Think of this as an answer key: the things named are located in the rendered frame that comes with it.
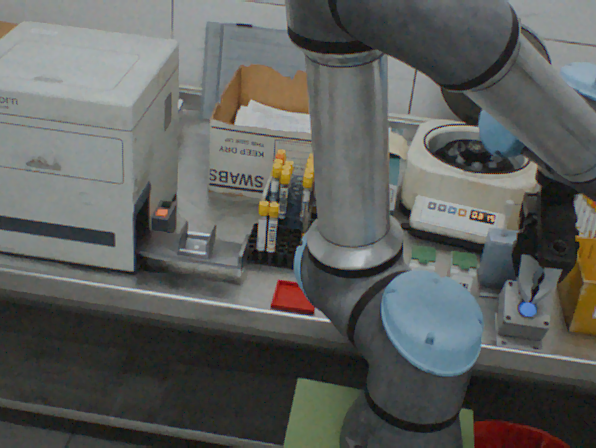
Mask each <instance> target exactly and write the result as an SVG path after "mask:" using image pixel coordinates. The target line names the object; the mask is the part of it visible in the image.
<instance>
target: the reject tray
mask: <svg viewBox="0 0 596 448"><path fill-rule="evenodd" d="M271 308H274V309H282V310H288V311H296V312H302V313H308V314H314V311H315V307H314V306H313V305H312V304H311V303H310V302H308V300H307V298H306V297H305V295H304V293H303V291H302V290H301V289H300V286H299V285H298V283H297V282H293V281H287V280H279V279H277V282H276V286H275V290H274V294H273V298H272V301H271Z"/></svg>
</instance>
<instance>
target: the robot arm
mask: <svg viewBox="0 0 596 448"><path fill-rule="evenodd" d="M285 11H286V22H287V33H288V38H289V40H290V42H291V43H292V45H293V46H295V47H297V48H298V49H299V50H301V51H302V52H304V58H305V71H306V85H307V98H308V112H310V125H311V139H312V151H313V165H314V178H315V192H316V206H317V219H316V220H315V221H314V222H313V223H312V225H311V226H310V229H308V231H307V232H306V234H305V235H304V236H303V238H302V241H303V245H302V246H299V247H298V248H297V251H296V255H295V262H293V270H295V277H296V280H297V283H298V285H299V286H300V289H301V290H302V291H303V293H304V295H305V297H306V298H307V300H308V302H310V303H311V304H312V305H313V306H314V307H315V308H316V309H318V310H319V311H321V312H322V313H324V314H325V317H326V318H327V319H328V320H329V321H330V322H331V323H332V324H333V325H334V326H335V327H336V328H337V329H339V330H340V332H341V333H342V334H343V335H344V336H345V338H346V339H347V340H348V341H349V342H350V343H351V344H353V345H354V347H355V348H356V349H357V350H358V351H359V352H360V353H361V354H362V356H363V357H364V358H365V359H366V360H368V363H369V366H370V367H369V372H368V378H366V383H365V387H364V389H363V390H362V393H361V394H360V395H359V397H358V398H357V399H356V401H355V402H354V404H352V405H351V406H350V409H349V410H348V412H347V413H346V415H345V418H344V420H343V425H342V430H341V435H340V446H341V448H463V439H462V431H461V422H460V412H461V407H462V404H463V401H464V397H465V393H466V390H467V386H468V383H469V380H470V375H471V372H472V369H474V365H475V362H476V361H477V359H478V357H479V354H480V350H481V337H482V332H483V315H482V312H481V309H480V307H479V305H478V302H477V300H476V299H475V297H474V296H473V295H472V294H470V293H469V292H468V291H467V290H466V289H465V288H464V286H463V285H461V284H460V283H459V282H457V281H455V280H453V279H451V278H449V277H447V276H446V277H445V278H440V277H438V274H437V273H434V271H429V270H413V269H412V268H410V267H409V266H407V265H406V263H405V261H404V259H403V232H402V227H401V225H400V224H399V222H398V221H397V220H395V219H394V218H393V217H392V216H390V173H389V100H388V55H389V56H391V57H393V58H395V60H397V61H400V62H402V63H404V64H406V65H408V66H410V67H411V68H414V69H416V70H418V71H420V72H421V73H423V75H425V76H426V77H427V78H430V79H431V80H433V81H434V82H435V83H436V84H437V85H438V86H440V87H442V88H444V89H447V91H450V92H455V93H464V94H466V95H467V96H468V97H469V98H470V99H472V100H473V101H475V102H476V103H477V105H478V106H480V107H481V108H482V111H481V114H480V116H479V124H478V128H479V135H480V139H481V142H482V144H483V145H484V147H485V148H486V149H487V152H490V153H491V154H492V155H494V156H496V157H500V158H505V157H511V158H513V157H516V156H518V155H522V156H524V157H526V158H527V159H529V160H530V161H532V162H533V163H536V164H537V167H538V168H537V172H536V176H534V179H536V182H537V183H538V184H539V185H540V190H539V191H537V192H536V193H532V192H525V193H524V198H523V202H522V205H521V209H520V214H519V218H517V228H519V233H516V239H515V240H514V241H513V244H512V248H511V256H512V264H513V268H514V272H515V277H516V281H517V285H519V290H520V293H521V295H522V297H523V299H524V300H525V302H526V304H529V302H530V304H531V305H533V304H536V302H537V301H539V300H540V299H542V298H543V297H545V296H546V295H547V294H548V293H549V292H552V291H553V290H554V289H555V287H556V285H557V284H559V283H560V282H561V281H562V280H563V279H564V278H565V277H566V275H568V274H569V272H570V271H571V270H572V269H573V267H574V265H575V263H576V260H577V251H578V249H579V247H580V244H579V241H576V240H575V236H576V235H579V231H578V229H577V228H576V223H577V221H578V218H577V215H576V209H575V205H574V194H579V193H581V194H583V196H585V197H587V198H588V199H590V200H592V201H593V202H595V205H596V64H594V63H588V62H570V63H567V64H565V65H564V66H563V68H562V69H561V72H560V74H559V73H558V72H557V71H555V70H554V69H553V67H552V66H551V65H550V64H549V63H548V62H547V60H546V59H545V58H544V57H543V56H542V55H540V54H539V53H538V51H537V50H536V49H535V48H534V47H533V46H532V45H531V43H530V42H529V41H528V40H527V39H526V38H524V37H523V35H522V34H521V33H520V22H519V17H518V15H517V13H516V11H515V10H514V8H513V7H512V6H510V5H509V4H508V2H507V1H506V0H285ZM529 197H531V198H529ZM532 197H538V198H532ZM537 253H538V256H537V255H536V254H537ZM539 265H540V266H541V267H542V268H543V274H542V276H541V277H540V278H539V279H538V285H537V287H536V289H535V290H533V291H532V293H531V289H532V286H533V275H535V272H536V271H537V270H538V268H539Z"/></svg>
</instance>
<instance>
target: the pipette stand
mask: <svg viewBox="0 0 596 448"><path fill-rule="evenodd" d="M500 233H501V229H494V228H489V231H488V235H487V239H485V244H484V248H483V253H482V258H481V262H480V266H479V268H477V278H478V285H479V294H480V295H481V296H488V297H489V296H490V297H498V294H500V292H501V290H503V287H504V285H505V283H506V281H508V280H510V281H516V277H515V272H514V268H513V264H512V256H511V248H512V244H513V241H514V240H515V239H516V233H519V231H512V230H505V233H504V236H500ZM542 274H543V268H542V267H541V266H540V265H539V268H538V270H537V271H536V272H535V275H533V284H538V279H539V278H540V277H541V276H542Z"/></svg>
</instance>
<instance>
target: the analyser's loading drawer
mask: <svg viewBox="0 0 596 448"><path fill-rule="evenodd" d="M216 226H217V225H216V224H215V225H214V226H213V229H212V232H211V234H203V233H196V232H189V231H188V221H187V220H186V221H185V223H184V225H183V227H182V230H181V232H180V234H175V233H168V232H161V231H154V230H147V229H140V228H136V255H140V256H147V258H154V259H160V260H168V261H174V262H182V263H188V264H196V265H202V266H210V267H216V268H224V269H230V270H238V276H237V277H241V275H242V271H243V269H244V266H245V263H246V260H247V256H248V249H249V234H246V235H245V238H244V241H243V244H240V243H232V241H225V240H218V239H215V238H216ZM195 246H199V248H198V249H195Z"/></svg>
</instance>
